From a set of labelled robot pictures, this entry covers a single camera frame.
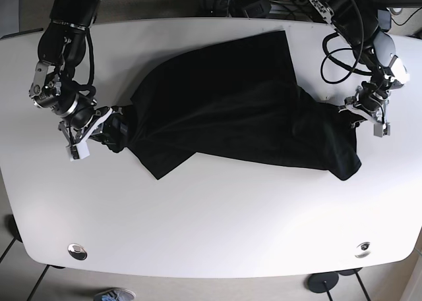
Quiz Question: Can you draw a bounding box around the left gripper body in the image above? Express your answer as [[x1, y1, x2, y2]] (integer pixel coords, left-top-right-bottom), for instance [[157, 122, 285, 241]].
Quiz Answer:
[[339, 55, 410, 124]]

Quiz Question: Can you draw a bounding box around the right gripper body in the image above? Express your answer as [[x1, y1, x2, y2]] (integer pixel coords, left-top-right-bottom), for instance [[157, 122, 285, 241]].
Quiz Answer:
[[29, 62, 123, 144]]

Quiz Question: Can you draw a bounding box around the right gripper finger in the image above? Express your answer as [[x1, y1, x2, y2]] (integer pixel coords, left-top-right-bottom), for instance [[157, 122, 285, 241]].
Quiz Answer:
[[98, 115, 129, 153]]

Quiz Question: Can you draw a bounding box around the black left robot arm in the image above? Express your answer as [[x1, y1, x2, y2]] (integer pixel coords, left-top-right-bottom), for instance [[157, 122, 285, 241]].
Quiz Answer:
[[309, 0, 409, 137]]

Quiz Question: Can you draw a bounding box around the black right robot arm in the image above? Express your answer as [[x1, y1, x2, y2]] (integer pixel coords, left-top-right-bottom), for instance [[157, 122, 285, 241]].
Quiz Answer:
[[29, 0, 129, 160]]

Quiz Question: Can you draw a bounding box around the left silver table grommet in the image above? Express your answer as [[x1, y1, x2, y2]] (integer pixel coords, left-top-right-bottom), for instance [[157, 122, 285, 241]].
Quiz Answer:
[[67, 243, 88, 261]]

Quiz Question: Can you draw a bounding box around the silver table grommet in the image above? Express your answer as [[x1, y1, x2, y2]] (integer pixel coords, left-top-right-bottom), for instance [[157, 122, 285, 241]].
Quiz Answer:
[[67, 243, 88, 261], [353, 242, 371, 259]]

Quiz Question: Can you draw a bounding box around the right silver table grommet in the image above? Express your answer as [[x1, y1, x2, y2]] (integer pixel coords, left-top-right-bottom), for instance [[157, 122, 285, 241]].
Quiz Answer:
[[353, 242, 371, 259]]

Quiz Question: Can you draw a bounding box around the left grey shoe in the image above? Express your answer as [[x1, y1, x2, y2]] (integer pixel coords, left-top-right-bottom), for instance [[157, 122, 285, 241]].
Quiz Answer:
[[93, 288, 136, 301]]

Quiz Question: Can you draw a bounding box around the black round stand base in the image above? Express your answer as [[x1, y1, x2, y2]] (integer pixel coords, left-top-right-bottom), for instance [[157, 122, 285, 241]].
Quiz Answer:
[[306, 272, 339, 294]]

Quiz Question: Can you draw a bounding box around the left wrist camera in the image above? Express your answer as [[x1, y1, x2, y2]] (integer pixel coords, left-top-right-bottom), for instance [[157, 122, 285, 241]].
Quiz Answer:
[[373, 122, 391, 138]]

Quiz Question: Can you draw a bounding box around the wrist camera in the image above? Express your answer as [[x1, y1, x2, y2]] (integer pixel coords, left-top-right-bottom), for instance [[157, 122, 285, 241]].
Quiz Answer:
[[66, 142, 90, 161], [373, 122, 391, 138]]

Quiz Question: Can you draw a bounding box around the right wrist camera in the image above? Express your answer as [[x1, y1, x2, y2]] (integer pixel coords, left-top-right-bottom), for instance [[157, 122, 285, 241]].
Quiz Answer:
[[66, 142, 90, 161]]

